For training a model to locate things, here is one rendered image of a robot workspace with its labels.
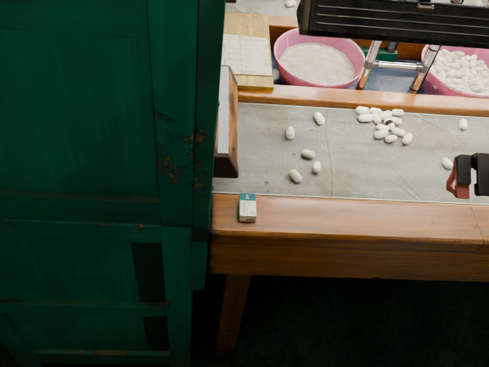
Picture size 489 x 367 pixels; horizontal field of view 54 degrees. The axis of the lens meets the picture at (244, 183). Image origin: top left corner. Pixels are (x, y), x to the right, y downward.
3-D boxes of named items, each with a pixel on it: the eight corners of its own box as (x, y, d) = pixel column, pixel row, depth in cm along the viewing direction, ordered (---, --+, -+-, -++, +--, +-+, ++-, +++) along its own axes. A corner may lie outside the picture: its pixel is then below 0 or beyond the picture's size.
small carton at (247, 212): (255, 222, 100) (256, 216, 99) (239, 221, 100) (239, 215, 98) (255, 199, 104) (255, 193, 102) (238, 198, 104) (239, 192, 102)
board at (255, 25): (273, 91, 126) (273, 87, 125) (216, 87, 125) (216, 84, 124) (267, 19, 147) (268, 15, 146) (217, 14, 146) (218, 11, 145)
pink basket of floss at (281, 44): (374, 86, 146) (384, 60, 139) (317, 124, 133) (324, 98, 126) (309, 42, 157) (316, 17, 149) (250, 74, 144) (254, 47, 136)
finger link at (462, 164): (434, 165, 82) (462, 151, 73) (474, 169, 82) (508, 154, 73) (434, 204, 81) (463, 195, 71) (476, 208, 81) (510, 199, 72)
